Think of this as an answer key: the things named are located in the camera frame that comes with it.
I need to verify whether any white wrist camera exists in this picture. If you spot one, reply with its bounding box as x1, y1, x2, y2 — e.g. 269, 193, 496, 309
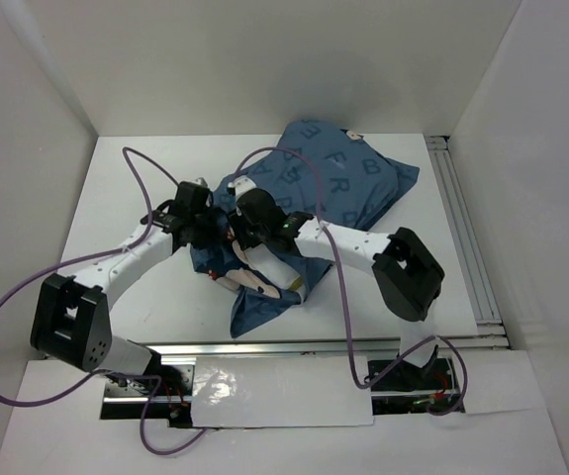
227, 175, 257, 200
193, 177, 209, 188

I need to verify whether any aluminium frame rail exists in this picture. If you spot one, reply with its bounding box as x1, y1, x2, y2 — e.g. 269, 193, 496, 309
425, 136, 511, 349

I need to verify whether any white pillow with yellow edge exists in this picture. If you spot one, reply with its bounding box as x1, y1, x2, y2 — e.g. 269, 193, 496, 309
225, 240, 307, 305

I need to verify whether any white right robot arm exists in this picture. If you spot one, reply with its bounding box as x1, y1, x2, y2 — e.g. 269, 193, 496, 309
228, 179, 445, 389

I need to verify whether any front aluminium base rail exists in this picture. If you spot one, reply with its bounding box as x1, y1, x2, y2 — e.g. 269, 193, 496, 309
99, 338, 468, 428

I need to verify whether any blue cartoon print pillowcase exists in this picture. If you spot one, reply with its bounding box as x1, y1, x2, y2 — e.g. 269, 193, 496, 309
190, 120, 420, 337

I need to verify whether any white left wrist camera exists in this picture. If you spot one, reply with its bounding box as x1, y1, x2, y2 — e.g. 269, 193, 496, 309
193, 177, 209, 188

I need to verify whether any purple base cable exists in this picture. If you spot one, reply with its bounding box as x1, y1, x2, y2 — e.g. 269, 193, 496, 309
140, 378, 216, 454

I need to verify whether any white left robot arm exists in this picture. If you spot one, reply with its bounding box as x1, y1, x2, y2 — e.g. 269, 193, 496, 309
30, 178, 219, 395

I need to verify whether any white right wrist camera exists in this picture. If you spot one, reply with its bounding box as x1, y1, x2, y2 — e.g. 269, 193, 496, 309
227, 175, 257, 200

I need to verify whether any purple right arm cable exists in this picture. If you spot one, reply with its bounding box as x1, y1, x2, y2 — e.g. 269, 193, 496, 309
234, 146, 471, 417

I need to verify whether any white cover sheet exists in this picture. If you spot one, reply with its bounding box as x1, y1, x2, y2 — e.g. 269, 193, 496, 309
191, 355, 374, 428

